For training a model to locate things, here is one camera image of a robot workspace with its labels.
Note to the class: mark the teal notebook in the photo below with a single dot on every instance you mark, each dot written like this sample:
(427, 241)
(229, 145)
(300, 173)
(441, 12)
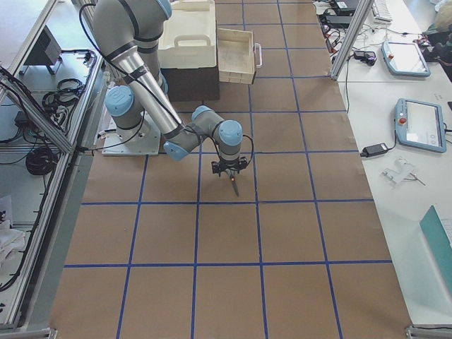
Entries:
(439, 241)

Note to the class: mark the blue teach pendant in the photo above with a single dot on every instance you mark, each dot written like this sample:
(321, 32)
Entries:
(420, 125)
(404, 59)

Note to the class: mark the white plastic storage tray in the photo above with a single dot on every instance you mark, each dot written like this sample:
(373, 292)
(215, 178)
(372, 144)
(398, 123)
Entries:
(189, 36)

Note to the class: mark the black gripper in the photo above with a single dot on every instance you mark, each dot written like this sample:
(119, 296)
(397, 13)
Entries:
(229, 167)

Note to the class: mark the blue teach pendant near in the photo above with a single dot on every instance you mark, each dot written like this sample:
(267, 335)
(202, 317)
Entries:
(420, 125)

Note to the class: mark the small black power adapter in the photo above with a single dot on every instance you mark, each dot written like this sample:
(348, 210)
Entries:
(374, 150)

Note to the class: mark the grey metal box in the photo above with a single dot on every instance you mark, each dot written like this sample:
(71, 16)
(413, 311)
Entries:
(45, 51)

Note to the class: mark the blue teach pendant far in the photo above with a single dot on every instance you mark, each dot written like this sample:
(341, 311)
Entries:
(404, 59)

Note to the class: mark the brown paper table cover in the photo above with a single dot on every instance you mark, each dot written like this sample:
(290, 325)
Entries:
(165, 249)

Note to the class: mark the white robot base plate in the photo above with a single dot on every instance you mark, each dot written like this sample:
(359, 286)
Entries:
(141, 140)

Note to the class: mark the light wooden drawer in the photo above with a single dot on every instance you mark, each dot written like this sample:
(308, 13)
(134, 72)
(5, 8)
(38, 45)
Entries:
(238, 56)

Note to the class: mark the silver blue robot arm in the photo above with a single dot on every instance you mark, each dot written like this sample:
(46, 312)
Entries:
(126, 34)

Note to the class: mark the dark wooden cabinet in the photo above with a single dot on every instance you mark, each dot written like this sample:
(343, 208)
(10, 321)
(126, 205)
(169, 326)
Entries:
(186, 85)

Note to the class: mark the clear acrylic bracket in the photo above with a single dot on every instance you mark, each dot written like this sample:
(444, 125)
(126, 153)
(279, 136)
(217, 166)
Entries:
(401, 172)

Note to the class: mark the aluminium frame post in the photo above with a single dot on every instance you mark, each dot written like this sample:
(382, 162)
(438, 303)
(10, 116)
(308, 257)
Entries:
(361, 13)

